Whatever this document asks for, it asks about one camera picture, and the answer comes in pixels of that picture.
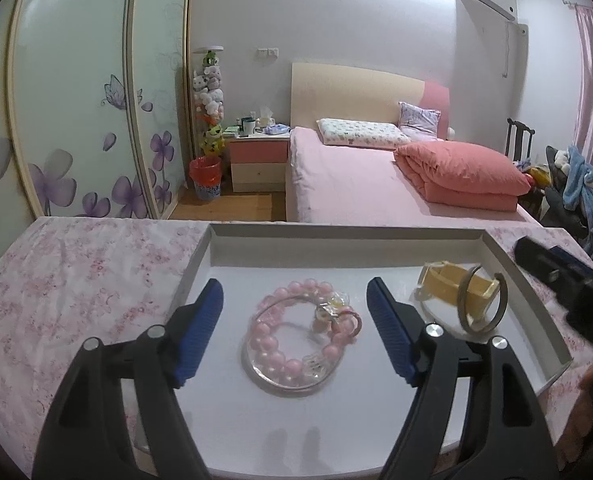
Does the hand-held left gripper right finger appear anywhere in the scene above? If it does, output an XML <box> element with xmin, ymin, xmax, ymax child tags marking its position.
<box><xmin>367</xmin><ymin>277</ymin><xmax>560</xmax><ymax>480</ymax></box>

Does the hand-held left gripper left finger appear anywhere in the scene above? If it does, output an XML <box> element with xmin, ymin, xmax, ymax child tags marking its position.
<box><xmin>31</xmin><ymin>278</ymin><xmax>226</xmax><ymax>480</ymax></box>

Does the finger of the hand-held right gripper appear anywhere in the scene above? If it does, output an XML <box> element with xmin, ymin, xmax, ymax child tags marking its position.
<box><xmin>515</xmin><ymin>236</ymin><xmax>577</xmax><ymax>293</ymax></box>
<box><xmin>547</xmin><ymin>245</ymin><xmax>593</xmax><ymax>281</ymax></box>

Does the wide silver bracelet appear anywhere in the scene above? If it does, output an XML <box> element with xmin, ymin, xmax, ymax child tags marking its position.
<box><xmin>457</xmin><ymin>264</ymin><xmax>507</xmax><ymax>336</ymax></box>

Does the pink bead bracelet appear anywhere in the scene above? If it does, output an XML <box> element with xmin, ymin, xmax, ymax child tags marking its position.
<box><xmin>246</xmin><ymin>281</ymin><xmax>363</xmax><ymax>386</ymax></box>

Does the thin silver bangle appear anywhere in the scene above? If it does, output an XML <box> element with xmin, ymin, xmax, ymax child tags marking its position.
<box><xmin>240</xmin><ymin>295</ymin><xmax>350</xmax><ymax>398</ymax></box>

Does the grey cardboard box tray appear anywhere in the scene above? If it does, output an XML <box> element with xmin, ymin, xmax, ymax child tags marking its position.
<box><xmin>131</xmin><ymin>222</ymin><xmax>575</xmax><ymax>480</ymax></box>

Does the dark stroller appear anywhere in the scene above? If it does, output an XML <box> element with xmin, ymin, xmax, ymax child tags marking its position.
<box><xmin>539</xmin><ymin>145</ymin><xmax>593</xmax><ymax>241</ymax></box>

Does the blue plush garment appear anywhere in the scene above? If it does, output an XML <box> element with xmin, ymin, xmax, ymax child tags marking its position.
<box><xmin>563</xmin><ymin>145</ymin><xmax>593</xmax><ymax>256</ymax></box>

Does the colourful toys pile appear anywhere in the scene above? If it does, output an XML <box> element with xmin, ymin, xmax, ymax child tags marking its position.
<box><xmin>519</xmin><ymin>160</ymin><xmax>552</xmax><ymax>188</ymax></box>

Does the folded coral quilt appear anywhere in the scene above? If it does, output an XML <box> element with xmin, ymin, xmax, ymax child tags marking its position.
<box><xmin>394</xmin><ymin>141</ymin><xmax>532</xmax><ymax>212</ymax></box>

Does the dark wooden chair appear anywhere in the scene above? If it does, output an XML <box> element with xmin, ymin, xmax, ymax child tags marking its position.
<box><xmin>505</xmin><ymin>117</ymin><xmax>536</xmax><ymax>158</ymax></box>

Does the red trash bin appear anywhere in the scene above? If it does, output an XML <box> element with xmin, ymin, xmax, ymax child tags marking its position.
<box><xmin>189</xmin><ymin>156</ymin><xmax>223</xmax><ymax>201</ymax></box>

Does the pink bed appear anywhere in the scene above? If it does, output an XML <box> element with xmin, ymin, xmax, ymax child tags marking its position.
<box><xmin>285</xmin><ymin>126</ymin><xmax>540</xmax><ymax>226</ymax></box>

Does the pink and beige nightstand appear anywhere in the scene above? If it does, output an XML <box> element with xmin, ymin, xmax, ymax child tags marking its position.
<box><xmin>228</xmin><ymin>132</ymin><xmax>291</xmax><ymax>192</ymax></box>

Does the purple patterned pillow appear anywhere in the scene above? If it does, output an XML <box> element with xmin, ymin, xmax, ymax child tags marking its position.
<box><xmin>398</xmin><ymin>101</ymin><xmax>441</xmax><ymax>139</ymax></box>

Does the white patterned pillow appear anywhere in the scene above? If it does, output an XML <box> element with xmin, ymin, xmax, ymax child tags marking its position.
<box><xmin>317</xmin><ymin>118</ymin><xmax>411</xmax><ymax>150</ymax></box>

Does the column of plush toys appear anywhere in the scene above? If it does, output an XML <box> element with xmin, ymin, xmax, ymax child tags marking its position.
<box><xmin>191</xmin><ymin>46</ymin><xmax>226</xmax><ymax>158</ymax></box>

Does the beige and pink headboard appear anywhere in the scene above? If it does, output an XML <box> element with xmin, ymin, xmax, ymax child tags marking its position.
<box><xmin>291</xmin><ymin>62</ymin><xmax>450</xmax><ymax>141</ymax></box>

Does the flower print sliding wardrobe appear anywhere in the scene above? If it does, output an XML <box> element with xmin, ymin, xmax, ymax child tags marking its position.
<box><xmin>0</xmin><ymin>0</ymin><xmax>192</xmax><ymax>291</ymax></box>

